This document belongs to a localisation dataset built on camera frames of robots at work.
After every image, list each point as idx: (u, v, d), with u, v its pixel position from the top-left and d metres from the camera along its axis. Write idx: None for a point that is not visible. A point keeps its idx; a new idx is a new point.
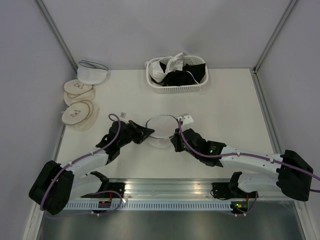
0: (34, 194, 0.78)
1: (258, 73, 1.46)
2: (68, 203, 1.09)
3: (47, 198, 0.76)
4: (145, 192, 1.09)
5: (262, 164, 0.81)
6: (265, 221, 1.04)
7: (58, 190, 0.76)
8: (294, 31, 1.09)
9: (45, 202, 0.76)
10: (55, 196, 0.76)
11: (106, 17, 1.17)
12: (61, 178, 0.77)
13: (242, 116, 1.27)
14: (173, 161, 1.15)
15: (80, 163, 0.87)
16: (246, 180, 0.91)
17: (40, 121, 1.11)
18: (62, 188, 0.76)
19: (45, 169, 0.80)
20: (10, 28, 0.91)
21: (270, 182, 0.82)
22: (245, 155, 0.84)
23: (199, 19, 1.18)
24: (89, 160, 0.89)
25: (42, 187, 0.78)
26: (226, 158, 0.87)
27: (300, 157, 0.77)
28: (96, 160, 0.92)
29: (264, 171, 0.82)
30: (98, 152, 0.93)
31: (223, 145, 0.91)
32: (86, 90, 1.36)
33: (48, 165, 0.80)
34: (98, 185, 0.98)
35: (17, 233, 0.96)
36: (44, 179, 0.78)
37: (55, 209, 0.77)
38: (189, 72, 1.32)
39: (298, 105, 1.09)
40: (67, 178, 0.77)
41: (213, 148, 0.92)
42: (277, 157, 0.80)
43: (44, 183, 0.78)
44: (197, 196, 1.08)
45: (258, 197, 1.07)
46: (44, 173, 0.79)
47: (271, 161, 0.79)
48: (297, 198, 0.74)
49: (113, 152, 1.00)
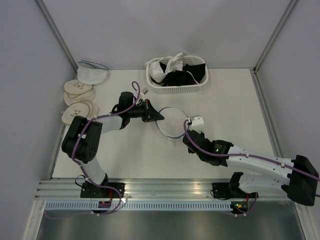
0: (67, 146, 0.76)
1: (258, 73, 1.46)
2: (68, 203, 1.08)
3: (80, 145, 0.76)
4: (145, 192, 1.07)
5: (272, 168, 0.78)
6: (264, 221, 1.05)
7: (92, 136, 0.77)
8: (294, 30, 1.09)
9: (79, 150, 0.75)
10: (89, 142, 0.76)
11: (106, 18, 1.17)
12: (92, 126, 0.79)
13: (242, 116, 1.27)
14: (173, 161, 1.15)
15: (102, 120, 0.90)
16: (248, 181, 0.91)
17: (40, 121, 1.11)
18: (94, 133, 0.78)
19: (74, 122, 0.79)
20: (10, 28, 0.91)
21: (274, 186, 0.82)
22: (254, 157, 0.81)
23: (199, 19, 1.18)
24: (109, 119, 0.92)
25: (73, 138, 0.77)
26: (233, 159, 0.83)
27: (310, 163, 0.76)
28: (113, 121, 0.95)
29: (272, 175, 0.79)
30: (114, 116, 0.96)
31: (230, 145, 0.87)
32: (86, 90, 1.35)
33: (77, 119, 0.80)
34: (102, 177, 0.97)
35: (17, 233, 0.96)
36: (75, 131, 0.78)
37: (88, 156, 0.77)
38: (189, 72, 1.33)
39: (298, 105, 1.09)
40: (98, 126, 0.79)
41: (219, 147, 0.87)
42: (287, 162, 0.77)
43: (76, 135, 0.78)
44: (197, 196, 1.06)
45: (258, 197, 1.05)
46: (73, 125, 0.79)
47: (282, 165, 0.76)
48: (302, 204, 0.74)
49: (126, 119, 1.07)
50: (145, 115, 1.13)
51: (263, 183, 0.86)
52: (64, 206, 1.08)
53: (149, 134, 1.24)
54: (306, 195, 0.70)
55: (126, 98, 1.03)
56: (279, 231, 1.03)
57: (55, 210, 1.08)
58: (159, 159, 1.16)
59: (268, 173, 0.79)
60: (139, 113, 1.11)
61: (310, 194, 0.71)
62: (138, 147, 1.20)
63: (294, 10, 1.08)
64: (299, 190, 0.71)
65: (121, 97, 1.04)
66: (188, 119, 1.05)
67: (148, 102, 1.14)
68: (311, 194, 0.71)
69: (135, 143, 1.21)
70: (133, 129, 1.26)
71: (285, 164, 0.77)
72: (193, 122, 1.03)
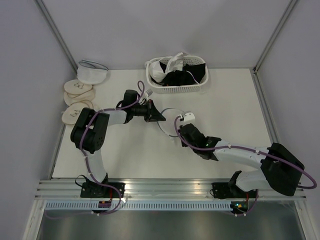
0: (76, 136, 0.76)
1: (258, 73, 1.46)
2: (68, 203, 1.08)
3: (88, 135, 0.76)
4: (144, 192, 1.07)
5: (248, 155, 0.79)
6: (265, 221, 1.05)
7: (100, 127, 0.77)
8: (294, 30, 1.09)
9: (87, 140, 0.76)
10: (97, 132, 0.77)
11: (106, 18, 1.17)
12: (100, 116, 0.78)
13: (242, 116, 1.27)
14: (173, 161, 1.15)
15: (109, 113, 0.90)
16: (244, 178, 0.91)
17: (40, 121, 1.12)
18: (102, 124, 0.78)
19: (83, 113, 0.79)
20: (10, 29, 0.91)
21: (261, 177, 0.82)
22: (236, 147, 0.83)
23: (200, 19, 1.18)
24: (114, 113, 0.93)
25: (81, 128, 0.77)
26: (218, 151, 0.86)
27: (288, 150, 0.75)
28: (117, 115, 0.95)
29: (251, 163, 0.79)
30: (119, 111, 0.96)
31: (218, 140, 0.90)
32: (86, 90, 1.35)
33: (85, 110, 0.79)
34: (103, 174, 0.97)
35: (17, 233, 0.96)
36: (84, 121, 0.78)
37: (96, 146, 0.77)
38: (189, 72, 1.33)
39: (298, 104, 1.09)
40: (105, 116, 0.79)
41: (209, 142, 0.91)
42: (263, 148, 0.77)
43: (84, 125, 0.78)
44: (197, 196, 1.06)
45: (258, 197, 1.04)
46: (82, 116, 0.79)
47: (257, 152, 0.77)
48: (282, 192, 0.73)
49: (129, 114, 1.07)
50: (147, 114, 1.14)
51: (254, 178, 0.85)
52: (64, 206, 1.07)
53: (149, 135, 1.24)
54: (279, 180, 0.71)
55: (131, 94, 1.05)
56: (279, 231, 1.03)
57: (55, 210, 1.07)
58: (158, 159, 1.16)
59: (247, 161, 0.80)
60: (142, 111, 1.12)
61: (286, 181, 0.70)
62: (138, 147, 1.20)
63: (294, 10, 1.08)
64: (270, 175, 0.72)
65: (125, 94, 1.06)
66: (181, 116, 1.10)
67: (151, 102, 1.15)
68: (287, 180, 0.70)
69: (136, 143, 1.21)
70: (133, 129, 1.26)
71: (260, 150, 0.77)
72: (185, 118, 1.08)
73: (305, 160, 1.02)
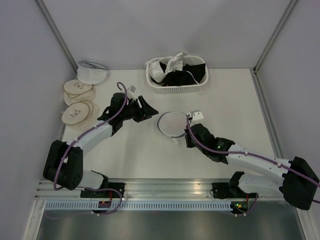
0: (49, 174, 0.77)
1: (258, 73, 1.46)
2: (68, 203, 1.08)
3: (62, 174, 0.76)
4: (145, 192, 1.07)
5: (268, 167, 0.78)
6: (265, 221, 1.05)
7: (72, 166, 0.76)
8: (294, 30, 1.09)
9: (61, 179, 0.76)
10: (70, 170, 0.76)
11: (106, 18, 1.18)
12: (71, 153, 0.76)
13: (241, 116, 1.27)
14: (173, 161, 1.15)
15: (85, 137, 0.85)
16: (248, 181, 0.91)
17: (40, 121, 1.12)
18: (75, 162, 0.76)
19: (53, 149, 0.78)
20: (10, 29, 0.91)
21: (272, 187, 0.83)
22: (252, 155, 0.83)
23: (199, 19, 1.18)
24: (96, 132, 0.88)
25: (54, 165, 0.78)
26: (232, 156, 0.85)
27: (309, 166, 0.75)
28: (102, 133, 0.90)
29: (268, 174, 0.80)
30: (102, 125, 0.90)
31: (231, 143, 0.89)
32: (86, 90, 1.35)
33: (56, 144, 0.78)
34: (99, 181, 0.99)
35: (17, 233, 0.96)
36: (55, 158, 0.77)
37: (71, 184, 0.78)
38: (189, 72, 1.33)
39: (298, 104, 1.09)
40: (77, 153, 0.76)
41: (220, 144, 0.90)
42: (284, 162, 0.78)
43: (56, 162, 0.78)
44: (197, 196, 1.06)
45: (258, 197, 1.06)
46: (52, 153, 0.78)
47: (278, 165, 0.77)
48: (297, 206, 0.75)
49: (117, 123, 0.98)
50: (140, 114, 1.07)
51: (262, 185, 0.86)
52: (64, 206, 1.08)
53: (149, 135, 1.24)
54: (300, 197, 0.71)
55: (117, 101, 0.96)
56: (279, 231, 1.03)
57: (56, 210, 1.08)
58: (158, 159, 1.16)
59: (265, 172, 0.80)
60: (132, 113, 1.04)
61: (306, 198, 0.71)
62: (138, 148, 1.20)
63: (294, 10, 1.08)
64: (292, 190, 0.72)
65: (113, 98, 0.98)
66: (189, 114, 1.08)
67: (140, 99, 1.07)
68: (307, 197, 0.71)
69: (135, 143, 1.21)
70: (133, 129, 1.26)
71: (281, 163, 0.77)
72: (194, 117, 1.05)
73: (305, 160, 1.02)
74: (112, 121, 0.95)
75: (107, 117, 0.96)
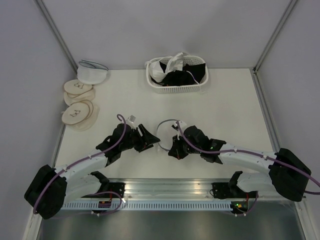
0: (29, 197, 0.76)
1: (258, 73, 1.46)
2: (68, 203, 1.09)
3: (42, 201, 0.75)
4: (144, 192, 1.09)
5: (256, 161, 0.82)
6: (265, 221, 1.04)
7: (53, 196, 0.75)
8: (294, 30, 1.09)
9: (39, 206, 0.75)
10: (51, 200, 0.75)
11: (106, 18, 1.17)
12: (55, 183, 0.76)
13: (241, 116, 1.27)
14: (173, 161, 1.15)
15: (74, 168, 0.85)
16: (245, 179, 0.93)
17: (40, 121, 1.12)
18: (56, 194, 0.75)
19: (40, 173, 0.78)
20: (10, 29, 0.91)
21: (266, 181, 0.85)
22: (241, 152, 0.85)
23: (199, 19, 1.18)
24: (88, 164, 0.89)
25: (36, 191, 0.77)
26: (224, 155, 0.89)
27: (295, 156, 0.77)
28: (94, 164, 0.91)
29: (258, 168, 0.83)
30: (96, 156, 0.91)
31: (223, 143, 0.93)
32: (86, 90, 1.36)
33: (43, 169, 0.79)
34: (98, 186, 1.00)
35: (17, 233, 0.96)
36: (38, 183, 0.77)
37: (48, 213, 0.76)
38: (189, 72, 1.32)
39: (298, 104, 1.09)
40: (60, 185, 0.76)
41: (213, 145, 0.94)
42: (271, 154, 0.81)
43: (39, 187, 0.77)
44: (197, 196, 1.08)
45: (258, 197, 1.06)
46: (38, 178, 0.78)
47: (265, 158, 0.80)
48: (290, 198, 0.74)
49: (114, 155, 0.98)
50: (140, 142, 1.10)
51: (257, 180, 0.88)
52: (64, 206, 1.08)
53: None
54: (289, 187, 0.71)
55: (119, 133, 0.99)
56: (280, 232, 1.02)
57: None
58: (158, 159, 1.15)
59: (255, 166, 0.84)
60: (133, 142, 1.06)
61: (295, 188, 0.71)
62: None
63: (294, 10, 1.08)
64: (280, 180, 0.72)
65: (116, 129, 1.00)
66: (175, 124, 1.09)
67: (140, 128, 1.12)
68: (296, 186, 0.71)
69: None
70: None
71: (267, 156, 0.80)
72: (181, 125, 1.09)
73: (306, 161, 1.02)
74: (109, 153, 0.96)
75: (106, 146, 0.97)
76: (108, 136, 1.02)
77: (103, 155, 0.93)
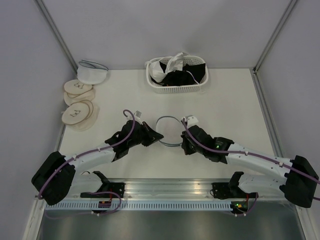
0: (36, 182, 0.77)
1: (258, 73, 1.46)
2: (68, 203, 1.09)
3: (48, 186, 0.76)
4: (145, 192, 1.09)
5: (270, 167, 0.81)
6: (265, 221, 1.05)
7: (60, 181, 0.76)
8: (294, 30, 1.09)
9: (45, 191, 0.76)
10: (57, 185, 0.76)
11: (106, 17, 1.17)
12: (64, 170, 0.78)
13: (241, 116, 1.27)
14: (173, 161, 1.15)
15: (83, 159, 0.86)
16: (247, 181, 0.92)
17: (40, 121, 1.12)
18: (64, 181, 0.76)
19: (50, 159, 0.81)
20: (9, 29, 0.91)
21: (272, 186, 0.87)
22: (253, 155, 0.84)
23: (199, 19, 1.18)
24: (96, 156, 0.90)
25: (43, 176, 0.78)
26: (233, 156, 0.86)
27: (310, 165, 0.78)
28: (102, 157, 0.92)
29: (270, 173, 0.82)
30: (105, 149, 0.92)
31: (230, 142, 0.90)
32: (86, 90, 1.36)
33: (53, 155, 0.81)
34: (98, 185, 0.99)
35: (17, 233, 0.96)
36: (47, 168, 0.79)
37: (53, 200, 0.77)
38: (189, 72, 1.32)
39: (298, 104, 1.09)
40: (68, 172, 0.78)
41: (219, 143, 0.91)
42: (286, 161, 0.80)
43: (47, 173, 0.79)
44: (197, 196, 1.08)
45: (258, 197, 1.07)
46: (48, 163, 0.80)
47: (280, 165, 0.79)
48: (299, 204, 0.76)
49: (121, 151, 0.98)
50: (148, 137, 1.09)
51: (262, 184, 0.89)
52: (64, 206, 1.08)
53: None
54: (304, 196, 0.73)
55: (128, 129, 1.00)
56: (280, 232, 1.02)
57: (56, 210, 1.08)
58: (157, 159, 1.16)
59: (267, 172, 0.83)
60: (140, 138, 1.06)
61: (309, 197, 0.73)
62: (138, 148, 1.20)
63: (294, 10, 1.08)
64: (295, 190, 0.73)
65: (125, 126, 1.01)
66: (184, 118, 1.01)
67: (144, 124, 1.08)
68: (310, 195, 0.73)
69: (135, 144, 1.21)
70: None
71: (283, 163, 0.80)
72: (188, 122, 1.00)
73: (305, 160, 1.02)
74: (116, 148, 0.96)
75: (114, 141, 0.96)
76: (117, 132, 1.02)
77: (111, 150, 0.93)
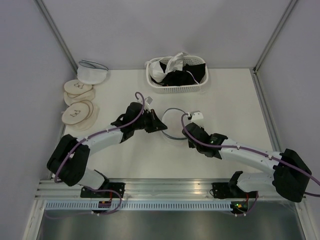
0: (52, 166, 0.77)
1: (258, 73, 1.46)
2: (68, 203, 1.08)
3: (64, 169, 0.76)
4: (144, 192, 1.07)
5: (260, 160, 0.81)
6: (265, 221, 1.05)
7: (76, 161, 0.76)
8: (294, 30, 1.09)
9: (62, 173, 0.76)
10: (74, 165, 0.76)
11: (106, 18, 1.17)
12: (78, 150, 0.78)
13: (241, 116, 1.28)
14: (173, 161, 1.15)
15: (95, 138, 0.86)
16: (245, 179, 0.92)
17: (40, 121, 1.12)
18: (80, 160, 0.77)
19: (62, 142, 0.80)
20: (9, 29, 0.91)
21: (267, 182, 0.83)
22: (245, 149, 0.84)
23: (199, 19, 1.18)
24: (107, 136, 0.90)
25: (59, 159, 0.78)
26: (225, 150, 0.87)
27: (300, 158, 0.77)
28: (111, 137, 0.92)
29: (261, 167, 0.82)
30: (113, 130, 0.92)
31: (224, 138, 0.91)
32: (86, 90, 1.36)
33: (65, 138, 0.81)
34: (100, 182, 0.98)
35: (17, 233, 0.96)
36: (62, 151, 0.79)
37: (70, 181, 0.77)
38: (189, 72, 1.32)
39: (298, 104, 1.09)
40: (83, 152, 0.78)
41: (214, 139, 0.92)
42: (276, 154, 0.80)
43: (62, 155, 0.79)
44: (197, 196, 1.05)
45: (258, 197, 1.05)
46: (61, 146, 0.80)
47: (269, 157, 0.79)
48: (289, 199, 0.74)
49: (128, 131, 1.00)
50: (152, 125, 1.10)
51: (258, 180, 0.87)
52: (64, 206, 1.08)
53: (149, 135, 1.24)
54: (292, 189, 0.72)
55: (135, 110, 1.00)
56: (280, 232, 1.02)
57: (56, 210, 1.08)
58: (157, 158, 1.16)
59: (259, 165, 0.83)
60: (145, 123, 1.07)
61: (297, 189, 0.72)
62: (138, 148, 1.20)
63: (294, 10, 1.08)
64: (283, 183, 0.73)
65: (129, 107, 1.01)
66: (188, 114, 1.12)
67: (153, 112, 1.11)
68: (297, 188, 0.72)
69: (136, 144, 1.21)
70: None
71: (272, 156, 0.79)
72: (194, 117, 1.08)
73: (305, 160, 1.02)
74: (123, 129, 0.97)
75: (120, 123, 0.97)
76: (121, 115, 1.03)
77: (119, 130, 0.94)
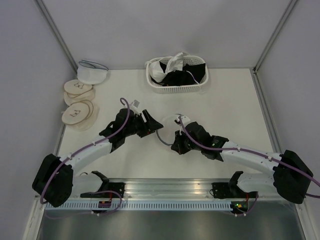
0: (36, 188, 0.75)
1: (258, 73, 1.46)
2: (68, 203, 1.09)
3: (49, 189, 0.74)
4: (145, 192, 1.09)
5: (260, 162, 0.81)
6: (265, 221, 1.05)
7: (60, 183, 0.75)
8: (294, 30, 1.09)
9: (47, 195, 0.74)
10: (58, 187, 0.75)
11: (106, 17, 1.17)
12: (62, 171, 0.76)
13: (241, 116, 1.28)
14: (173, 162, 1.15)
15: (79, 156, 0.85)
16: (246, 180, 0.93)
17: (40, 121, 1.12)
18: (64, 181, 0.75)
19: (45, 163, 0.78)
20: (10, 29, 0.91)
21: (267, 183, 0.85)
22: (245, 151, 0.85)
23: (199, 19, 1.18)
24: (92, 150, 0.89)
25: (42, 180, 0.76)
26: (226, 153, 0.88)
27: (300, 158, 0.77)
28: (98, 150, 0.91)
29: (262, 169, 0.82)
30: (101, 142, 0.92)
31: (226, 140, 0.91)
32: (85, 90, 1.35)
33: (48, 158, 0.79)
34: (98, 185, 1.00)
35: (17, 233, 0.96)
36: (45, 173, 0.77)
37: (56, 201, 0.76)
38: (189, 72, 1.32)
39: (298, 104, 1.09)
40: (67, 172, 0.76)
41: (215, 142, 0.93)
42: (275, 155, 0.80)
43: (45, 176, 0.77)
44: (197, 196, 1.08)
45: (258, 197, 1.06)
46: (44, 166, 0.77)
47: (269, 158, 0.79)
48: (290, 200, 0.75)
49: (119, 140, 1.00)
50: (144, 128, 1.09)
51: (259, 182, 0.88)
52: (64, 206, 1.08)
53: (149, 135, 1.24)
54: (292, 189, 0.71)
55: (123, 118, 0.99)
56: (280, 232, 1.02)
57: (56, 210, 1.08)
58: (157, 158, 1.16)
59: (259, 168, 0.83)
60: (136, 128, 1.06)
61: (297, 190, 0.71)
62: (138, 148, 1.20)
63: (294, 10, 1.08)
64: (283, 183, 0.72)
65: (118, 115, 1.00)
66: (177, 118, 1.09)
67: (144, 112, 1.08)
68: (298, 189, 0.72)
69: (135, 144, 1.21)
70: None
71: (272, 157, 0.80)
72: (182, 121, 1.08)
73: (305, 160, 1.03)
74: (113, 138, 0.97)
75: (109, 132, 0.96)
76: (110, 122, 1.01)
77: (107, 140, 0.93)
